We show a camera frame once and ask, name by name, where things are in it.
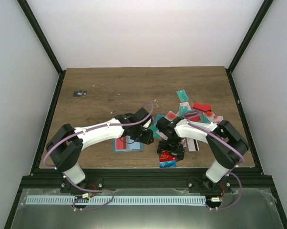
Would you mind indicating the red VIP card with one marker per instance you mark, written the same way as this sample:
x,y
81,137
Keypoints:
x,y
165,157

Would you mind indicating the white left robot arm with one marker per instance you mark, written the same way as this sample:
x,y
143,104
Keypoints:
x,y
66,145

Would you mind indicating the black left frame post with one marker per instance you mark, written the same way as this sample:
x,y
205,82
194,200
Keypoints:
x,y
40,34

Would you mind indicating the black frame post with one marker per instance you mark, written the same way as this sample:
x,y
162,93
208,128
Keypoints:
x,y
40,34
266,4

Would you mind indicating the teal card far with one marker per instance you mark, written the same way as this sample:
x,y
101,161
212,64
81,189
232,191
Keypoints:
x,y
182,95

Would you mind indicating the red card far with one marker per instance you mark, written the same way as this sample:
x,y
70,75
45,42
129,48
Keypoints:
x,y
204,108

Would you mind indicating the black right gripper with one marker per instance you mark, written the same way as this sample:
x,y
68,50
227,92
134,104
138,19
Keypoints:
x,y
179,153

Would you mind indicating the blue card holder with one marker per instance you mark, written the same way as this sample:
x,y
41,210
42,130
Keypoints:
x,y
132,146

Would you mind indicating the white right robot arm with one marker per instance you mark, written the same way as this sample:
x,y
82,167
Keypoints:
x,y
226,143

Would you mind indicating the red card black stripe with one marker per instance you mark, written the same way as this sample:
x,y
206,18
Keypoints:
x,y
121,143

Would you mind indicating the light blue slotted cable duct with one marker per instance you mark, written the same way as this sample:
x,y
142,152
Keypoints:
x,y
117,200

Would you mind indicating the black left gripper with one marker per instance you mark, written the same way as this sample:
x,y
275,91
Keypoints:
x,y
147,139

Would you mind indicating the white card black stripe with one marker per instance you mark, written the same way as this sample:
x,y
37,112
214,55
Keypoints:
x,y
192,145

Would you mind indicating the teal card left pile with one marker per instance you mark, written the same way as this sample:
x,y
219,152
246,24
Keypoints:
x,y
153,126

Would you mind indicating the blue card front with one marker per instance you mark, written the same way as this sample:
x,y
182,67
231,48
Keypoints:
x,y
168,164

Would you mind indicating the black VIP card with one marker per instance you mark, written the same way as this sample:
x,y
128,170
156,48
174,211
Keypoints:
x,y
79,93

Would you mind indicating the black right frame post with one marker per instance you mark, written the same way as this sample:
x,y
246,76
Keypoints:
x,y
266,4

